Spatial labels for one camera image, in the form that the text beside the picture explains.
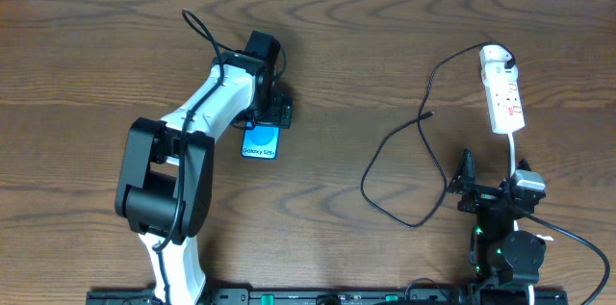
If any Samsung Galaxy smartphone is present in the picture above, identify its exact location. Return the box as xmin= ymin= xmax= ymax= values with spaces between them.
xmin=241 ymin=124 xmax=280 ymax=160

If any black USB charging cable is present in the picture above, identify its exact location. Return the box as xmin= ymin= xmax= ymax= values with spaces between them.
xmin=360 ymin=40 xmax=517 ymax=229

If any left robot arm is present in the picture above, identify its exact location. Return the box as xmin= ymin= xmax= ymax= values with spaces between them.
xmin=115 ymin=31 xmax=293 ymax=304

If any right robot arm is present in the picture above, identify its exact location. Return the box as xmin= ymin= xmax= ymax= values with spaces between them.
xmin=448 ymin=148 xmax=547 ymax=304

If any white USB charger plug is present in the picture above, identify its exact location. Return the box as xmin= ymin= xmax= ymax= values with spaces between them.
xmin=479 ymin=44 xmax=512 ymax=66

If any white power strip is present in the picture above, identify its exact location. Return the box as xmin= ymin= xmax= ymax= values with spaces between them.
xmin=481 ymin=62 xmax=526 ymax=135

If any white power strip cord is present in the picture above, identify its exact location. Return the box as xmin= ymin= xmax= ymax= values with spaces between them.
xmin=506 ymin=132 xmax=536 ymax=305

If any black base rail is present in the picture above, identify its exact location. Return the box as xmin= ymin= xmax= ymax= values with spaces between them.
xmin=85 ymin=287 xmax=570 ymax=305

